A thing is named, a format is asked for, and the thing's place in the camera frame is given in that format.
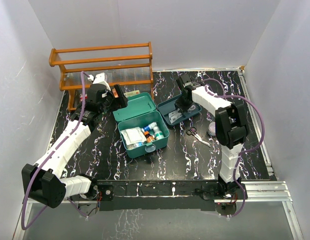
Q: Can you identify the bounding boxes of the blue-grey divided tray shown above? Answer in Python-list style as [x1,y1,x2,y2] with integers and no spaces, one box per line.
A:
[157,94,202,127]

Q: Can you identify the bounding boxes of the black scissors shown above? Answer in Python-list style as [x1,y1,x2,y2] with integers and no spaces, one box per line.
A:
[186,126,211,147]

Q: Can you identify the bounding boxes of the white gauze pad packet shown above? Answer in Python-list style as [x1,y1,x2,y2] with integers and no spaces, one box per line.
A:
[120,127,147,145]

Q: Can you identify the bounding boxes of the teal medicine kit box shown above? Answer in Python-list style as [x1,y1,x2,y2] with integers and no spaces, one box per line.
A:
[113,92,170,159]

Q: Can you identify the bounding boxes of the white-blue ointment tube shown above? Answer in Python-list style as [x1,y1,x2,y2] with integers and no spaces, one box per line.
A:
[141,121,157,133]

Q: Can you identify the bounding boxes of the white bottle green label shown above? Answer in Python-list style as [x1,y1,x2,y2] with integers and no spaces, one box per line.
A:
[153,126,165,140]

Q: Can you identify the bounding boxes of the bag of blue-white packets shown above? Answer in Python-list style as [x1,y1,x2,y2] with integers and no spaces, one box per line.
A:
[127,142,147,151]

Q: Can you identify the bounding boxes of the brown bottle orange cap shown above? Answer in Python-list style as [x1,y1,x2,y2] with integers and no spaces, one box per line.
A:
[144,131,155,143]

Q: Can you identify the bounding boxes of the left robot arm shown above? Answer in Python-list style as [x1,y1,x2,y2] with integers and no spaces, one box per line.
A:
[21,83,128,209]

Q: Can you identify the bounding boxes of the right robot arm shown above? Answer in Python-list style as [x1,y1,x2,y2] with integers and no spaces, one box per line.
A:
[175,74,249,199]

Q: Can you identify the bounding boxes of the white-green medicine box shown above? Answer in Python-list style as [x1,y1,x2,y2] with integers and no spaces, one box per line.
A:
[124,90,141,98]

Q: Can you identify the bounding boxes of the wooden orange shelf rack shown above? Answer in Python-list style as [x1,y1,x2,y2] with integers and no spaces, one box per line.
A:
[48,41,155,111]

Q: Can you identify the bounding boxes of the clear round container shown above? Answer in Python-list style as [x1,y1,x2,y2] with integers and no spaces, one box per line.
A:
[207,122,216,137]

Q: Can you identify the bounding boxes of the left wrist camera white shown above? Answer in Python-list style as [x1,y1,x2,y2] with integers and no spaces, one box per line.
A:
[87,72,111,91]

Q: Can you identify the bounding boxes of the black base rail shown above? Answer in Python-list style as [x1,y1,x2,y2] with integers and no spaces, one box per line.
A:
[97,180,248,211]

